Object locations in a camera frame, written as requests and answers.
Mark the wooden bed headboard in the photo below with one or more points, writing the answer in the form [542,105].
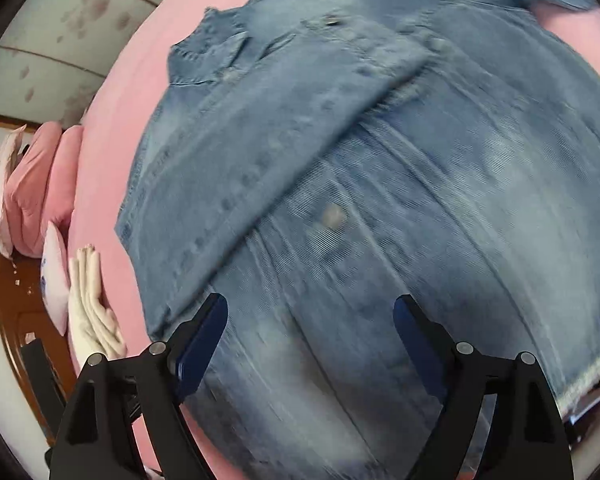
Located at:
[15,310]

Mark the white pillow with blue print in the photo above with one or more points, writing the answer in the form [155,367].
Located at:
[55,280]

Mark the pink folded blanket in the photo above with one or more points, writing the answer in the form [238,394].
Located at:
[32,185]

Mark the white lace pillow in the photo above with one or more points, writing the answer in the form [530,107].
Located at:
[2,185]

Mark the cream folded cloth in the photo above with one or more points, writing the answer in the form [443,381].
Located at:
[92,305]

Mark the pink pillow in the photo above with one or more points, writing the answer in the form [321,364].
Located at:
[65,175]

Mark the pink bed sheet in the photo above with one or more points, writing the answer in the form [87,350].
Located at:
[130,110]

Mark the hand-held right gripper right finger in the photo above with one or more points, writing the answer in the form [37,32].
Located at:
[420,340]

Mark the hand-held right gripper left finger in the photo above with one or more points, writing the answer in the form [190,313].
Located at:
[200,355]

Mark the blue denim jacket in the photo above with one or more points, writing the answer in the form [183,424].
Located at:
[380,160]

